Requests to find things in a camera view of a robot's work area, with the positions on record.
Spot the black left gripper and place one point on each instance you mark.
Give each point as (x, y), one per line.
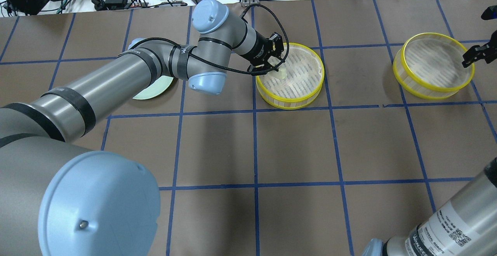
(259, 49)

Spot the white steamed bun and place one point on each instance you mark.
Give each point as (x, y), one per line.
(280, 73)

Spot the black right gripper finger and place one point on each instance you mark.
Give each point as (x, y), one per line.
(486, 52)

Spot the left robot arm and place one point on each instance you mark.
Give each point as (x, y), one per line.
(58, 199)

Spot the yellow steamer basket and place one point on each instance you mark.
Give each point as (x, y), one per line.
(429, 66)
(303, 84)

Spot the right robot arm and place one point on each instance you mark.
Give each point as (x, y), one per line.
(464, 226)

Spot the light green plate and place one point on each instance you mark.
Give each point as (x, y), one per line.
(155, 89)

